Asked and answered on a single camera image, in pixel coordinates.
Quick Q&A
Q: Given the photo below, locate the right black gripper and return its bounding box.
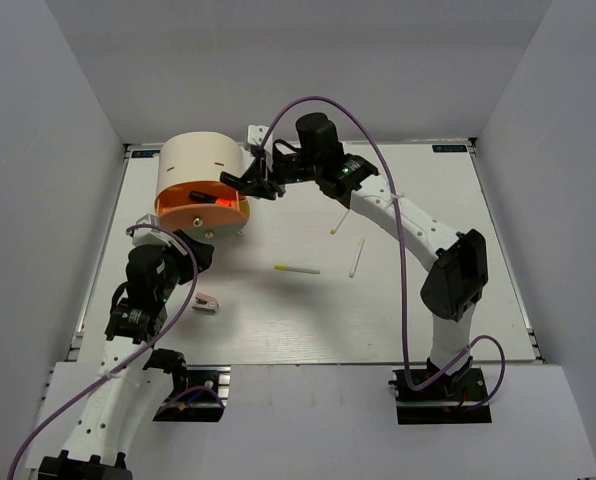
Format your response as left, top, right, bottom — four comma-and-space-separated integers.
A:
240, 146, 322, 201

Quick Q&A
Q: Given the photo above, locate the pink highlighter black body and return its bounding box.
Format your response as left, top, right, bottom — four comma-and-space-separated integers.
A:
215, 198, 234, 208

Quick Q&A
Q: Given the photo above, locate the orange highlighter black body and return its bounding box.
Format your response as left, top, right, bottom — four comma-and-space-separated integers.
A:
188, 190, 217, 204

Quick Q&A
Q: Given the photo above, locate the white pen yellow cap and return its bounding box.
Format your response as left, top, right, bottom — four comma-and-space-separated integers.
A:
330, 209, 349, 235
274, 264, 321, 275

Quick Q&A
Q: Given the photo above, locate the white pen pale cap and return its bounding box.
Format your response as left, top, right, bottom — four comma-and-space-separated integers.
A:
348, 238, 365, 278

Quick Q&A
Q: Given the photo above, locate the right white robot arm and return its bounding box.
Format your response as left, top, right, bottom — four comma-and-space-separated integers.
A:
220, 113, 488, 399

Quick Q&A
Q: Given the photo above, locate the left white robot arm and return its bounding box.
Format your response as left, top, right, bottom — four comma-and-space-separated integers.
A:
37, 227, 214, 479

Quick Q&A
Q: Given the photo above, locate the cream cylindrical drawer organizer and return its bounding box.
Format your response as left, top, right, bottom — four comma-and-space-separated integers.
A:
156, 131, 252, 245

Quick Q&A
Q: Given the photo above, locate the pink white mini stapler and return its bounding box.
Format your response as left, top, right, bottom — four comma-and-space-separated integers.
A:
192, 293, 219, 315

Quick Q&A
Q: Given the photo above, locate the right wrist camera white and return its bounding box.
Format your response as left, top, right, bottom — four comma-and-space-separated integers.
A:
243, 124, 268, 152

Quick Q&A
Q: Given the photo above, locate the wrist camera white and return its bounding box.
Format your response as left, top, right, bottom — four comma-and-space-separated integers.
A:
243, 124, 268, 152
128, 214, 172, 247

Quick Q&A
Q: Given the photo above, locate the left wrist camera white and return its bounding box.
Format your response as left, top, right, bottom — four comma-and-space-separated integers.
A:
128, 214, 172, 247

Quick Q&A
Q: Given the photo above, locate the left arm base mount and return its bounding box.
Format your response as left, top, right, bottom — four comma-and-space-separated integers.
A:
153, 366, 231, 423

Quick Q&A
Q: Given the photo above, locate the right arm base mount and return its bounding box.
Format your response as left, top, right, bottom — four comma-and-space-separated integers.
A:
388, 368, 492, 425

